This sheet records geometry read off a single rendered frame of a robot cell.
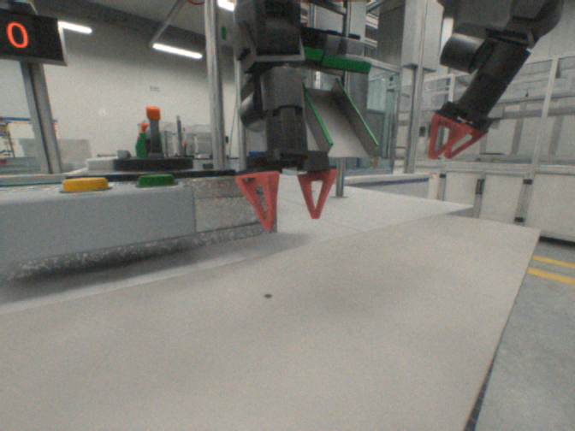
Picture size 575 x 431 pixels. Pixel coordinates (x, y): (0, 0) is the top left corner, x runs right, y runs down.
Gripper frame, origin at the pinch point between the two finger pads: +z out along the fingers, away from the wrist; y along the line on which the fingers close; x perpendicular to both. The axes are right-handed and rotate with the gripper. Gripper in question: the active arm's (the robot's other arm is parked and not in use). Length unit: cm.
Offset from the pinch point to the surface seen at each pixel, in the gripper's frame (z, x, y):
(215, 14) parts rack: -53, -36, -13
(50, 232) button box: -2.4, -6.7, 25.8
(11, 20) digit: -37, -37, 27
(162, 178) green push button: -6.8, -5.3, 15.4
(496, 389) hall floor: 91, 14, -102
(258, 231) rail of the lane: 2.5, -8.9, -0.1
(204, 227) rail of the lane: 0.5, -11.2, 8.4
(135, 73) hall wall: -472, -1005, -257
